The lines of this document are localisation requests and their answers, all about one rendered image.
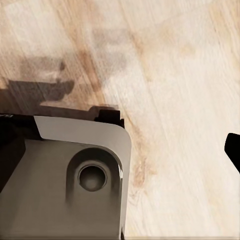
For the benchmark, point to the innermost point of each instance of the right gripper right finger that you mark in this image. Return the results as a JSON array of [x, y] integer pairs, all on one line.
[[232, 149]]

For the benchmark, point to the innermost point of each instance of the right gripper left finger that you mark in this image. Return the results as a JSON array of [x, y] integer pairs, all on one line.
[[12, 150]]

